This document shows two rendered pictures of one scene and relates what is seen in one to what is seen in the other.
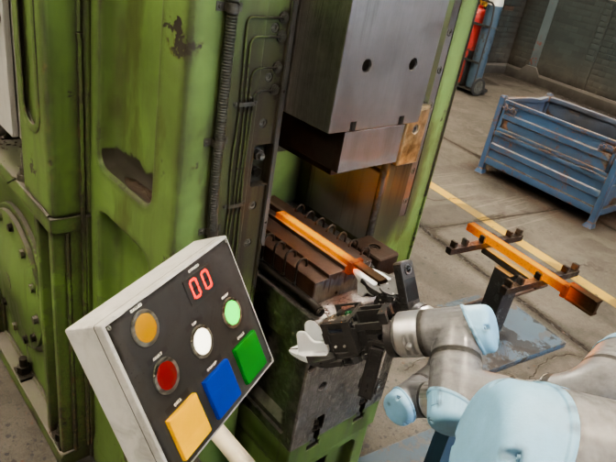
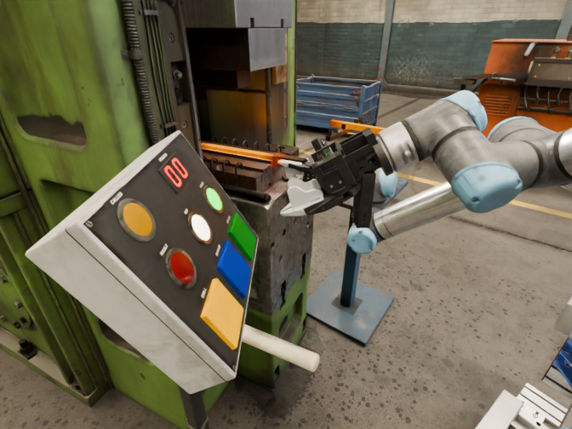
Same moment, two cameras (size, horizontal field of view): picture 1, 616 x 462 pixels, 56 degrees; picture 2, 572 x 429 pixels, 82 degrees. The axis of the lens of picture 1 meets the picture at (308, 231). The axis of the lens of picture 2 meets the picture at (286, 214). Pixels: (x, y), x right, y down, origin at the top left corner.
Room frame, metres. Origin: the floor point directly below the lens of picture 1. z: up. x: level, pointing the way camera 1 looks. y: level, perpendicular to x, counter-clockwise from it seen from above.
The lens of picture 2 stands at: (0.31, 0.15, 1.37)
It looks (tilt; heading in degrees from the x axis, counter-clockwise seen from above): 30 degrees down; 342
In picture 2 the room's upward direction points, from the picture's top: straight up
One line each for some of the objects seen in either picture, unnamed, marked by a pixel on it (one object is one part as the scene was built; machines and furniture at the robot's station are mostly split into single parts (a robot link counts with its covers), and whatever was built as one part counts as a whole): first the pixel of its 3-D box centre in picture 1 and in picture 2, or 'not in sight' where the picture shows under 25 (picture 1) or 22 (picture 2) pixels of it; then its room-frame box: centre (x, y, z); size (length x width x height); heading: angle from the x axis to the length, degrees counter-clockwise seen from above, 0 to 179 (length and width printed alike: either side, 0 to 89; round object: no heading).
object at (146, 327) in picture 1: (145, 327); (137, 220); (0.69, 0.22, 1.16); 0.05 x 0.03 x 0.04; 136
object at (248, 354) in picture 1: (247, 357); (241, 237); (0.85, 0.07, 1.01); 0.07 x 0.05 x 0.07; 161
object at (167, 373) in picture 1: (166, 375); (181, 267); (0.68, 0.18, 1.09); 0.05 x 0.03 x 0.04; 136
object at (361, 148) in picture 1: (312, 117); (206, 46); (1.41, 0.04, 1.32); 0.42 x 0.20 x 0.10; 46
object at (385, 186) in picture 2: not in sight; (375, 182); (1.05, -0.36, 0.98); 0.11 x 0.08 x 0.09; 46
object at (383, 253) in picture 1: (372, 256); (280, 156); (1.43, -0.19, 0.95); 0.12 x 0.08 x 0.06; 46
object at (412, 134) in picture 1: (411, 135); (279, 57); (1.58, -0.24, 1.27); 0.09 x 0.02 x 0.17; 136
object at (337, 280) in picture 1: (291, 242); (218, 163); (1.41, 0.04, 0.96); 0.42 x 0.20 x 0.09; 46
